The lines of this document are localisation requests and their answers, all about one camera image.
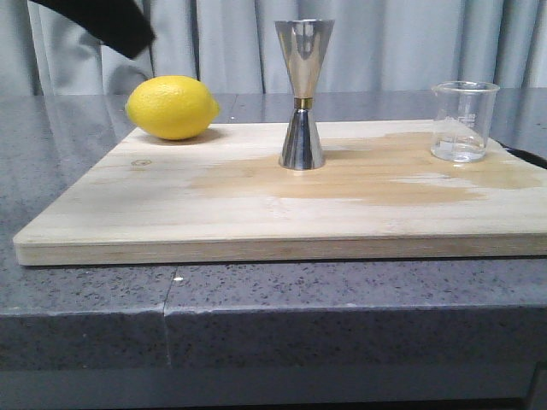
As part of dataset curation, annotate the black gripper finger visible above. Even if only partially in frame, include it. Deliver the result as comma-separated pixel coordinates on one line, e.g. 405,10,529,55
36,0,156,59

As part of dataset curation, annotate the steel double jigger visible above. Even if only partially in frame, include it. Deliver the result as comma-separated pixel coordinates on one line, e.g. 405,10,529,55
274,19,335,171

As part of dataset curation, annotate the clear glass beaker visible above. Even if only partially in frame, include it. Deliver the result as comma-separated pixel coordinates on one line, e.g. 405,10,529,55
430,80,500,163

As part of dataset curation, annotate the yellow lemon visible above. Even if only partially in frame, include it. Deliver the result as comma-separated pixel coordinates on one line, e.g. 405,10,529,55
126,75,221,140

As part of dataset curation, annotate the grey curtain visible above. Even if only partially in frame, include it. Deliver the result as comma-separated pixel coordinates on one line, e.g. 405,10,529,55
1,1,546,96

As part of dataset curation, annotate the wooden cutting board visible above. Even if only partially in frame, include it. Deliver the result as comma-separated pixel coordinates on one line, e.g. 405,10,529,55
14,120,546,266

